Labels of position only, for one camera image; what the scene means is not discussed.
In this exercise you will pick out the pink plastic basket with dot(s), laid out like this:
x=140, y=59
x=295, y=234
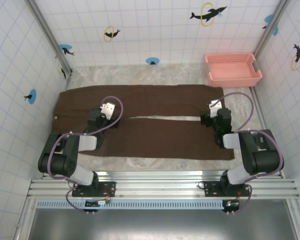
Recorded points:
x=231, y=71

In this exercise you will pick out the aluminium corner post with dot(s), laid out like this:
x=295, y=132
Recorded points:
x=50, y=37
x=272, y=27

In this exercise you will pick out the brown long pants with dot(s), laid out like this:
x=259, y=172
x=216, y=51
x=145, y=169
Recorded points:
x=152, y=135

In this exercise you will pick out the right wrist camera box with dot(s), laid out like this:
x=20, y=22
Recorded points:
x=214, y=105

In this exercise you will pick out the small black controller board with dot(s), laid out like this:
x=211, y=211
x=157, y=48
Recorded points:
x=231, y=204
x=97, y=203

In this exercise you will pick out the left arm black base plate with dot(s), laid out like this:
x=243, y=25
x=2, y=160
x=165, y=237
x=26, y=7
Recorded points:
x=105, y=190

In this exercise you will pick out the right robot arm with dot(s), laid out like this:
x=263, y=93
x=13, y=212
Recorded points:
x=262, y=160

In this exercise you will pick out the blue oval shark sticker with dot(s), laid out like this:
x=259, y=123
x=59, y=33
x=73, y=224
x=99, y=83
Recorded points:
x=65, y=48

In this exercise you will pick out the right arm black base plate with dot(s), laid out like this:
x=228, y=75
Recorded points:
x=210, y=190

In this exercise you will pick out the blue oval wall sticker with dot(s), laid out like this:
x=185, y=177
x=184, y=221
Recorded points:
x=268, y=18

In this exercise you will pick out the grey metal sheet panel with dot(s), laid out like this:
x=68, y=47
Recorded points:
x=165, y=225

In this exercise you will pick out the aluminium rail beam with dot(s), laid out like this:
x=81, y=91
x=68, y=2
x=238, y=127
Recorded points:
x=160, y=185

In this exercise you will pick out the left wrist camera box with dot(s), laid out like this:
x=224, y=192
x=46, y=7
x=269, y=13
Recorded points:
x=108, y=108

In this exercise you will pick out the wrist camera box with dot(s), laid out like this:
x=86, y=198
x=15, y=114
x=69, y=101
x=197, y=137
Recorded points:
x=108, y=108
x=214, y=105

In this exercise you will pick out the blue oval seal sticker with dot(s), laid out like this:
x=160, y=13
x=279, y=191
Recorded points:
x=152, y=60
x=32, y=96

